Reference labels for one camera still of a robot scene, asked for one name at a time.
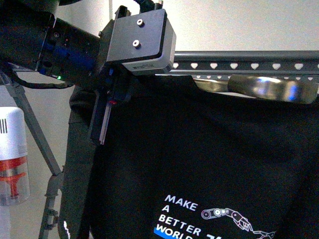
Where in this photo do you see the grey metal clothes rack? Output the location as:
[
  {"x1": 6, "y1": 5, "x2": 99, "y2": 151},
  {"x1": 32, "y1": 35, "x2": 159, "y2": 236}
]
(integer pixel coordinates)
[{"x1": 0, "y1": 50, "x2": 319, "y2": 239}]

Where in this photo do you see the white orange vacuum cleaner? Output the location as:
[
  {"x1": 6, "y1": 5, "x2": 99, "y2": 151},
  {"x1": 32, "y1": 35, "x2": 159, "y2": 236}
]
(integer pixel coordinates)
[{"x1": 0, "y1": 107, "x2": 30, "y2": 206}]

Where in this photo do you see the black printed t-shirt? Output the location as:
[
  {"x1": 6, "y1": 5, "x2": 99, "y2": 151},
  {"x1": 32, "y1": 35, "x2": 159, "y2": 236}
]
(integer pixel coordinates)
[{"x1": 57, "y1": 73, "x2": 319, "y2": 239}]

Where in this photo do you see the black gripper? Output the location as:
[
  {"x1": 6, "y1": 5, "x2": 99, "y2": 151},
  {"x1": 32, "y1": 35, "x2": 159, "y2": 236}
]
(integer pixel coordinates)
[{"x1": 90, "y1": 19, "x2": 133, "y2": 145}]

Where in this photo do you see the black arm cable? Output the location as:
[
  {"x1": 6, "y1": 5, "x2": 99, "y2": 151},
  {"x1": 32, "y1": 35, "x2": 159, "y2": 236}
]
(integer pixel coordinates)
[{"x1": 0, "y1": 62, "x2": 75, "y2": 90}]

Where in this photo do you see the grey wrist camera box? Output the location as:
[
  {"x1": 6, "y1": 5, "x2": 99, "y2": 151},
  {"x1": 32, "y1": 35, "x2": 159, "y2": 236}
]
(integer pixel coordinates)
[{"x1": 106, "y1": 9, "x2": 176, "y2": 76}]

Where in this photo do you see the metal clothes hanger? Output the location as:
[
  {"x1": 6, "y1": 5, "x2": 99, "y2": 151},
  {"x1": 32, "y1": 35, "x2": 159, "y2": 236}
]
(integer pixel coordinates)
[{"x1": 194, "y1": 75, "x2": 319, "y2": 104}]

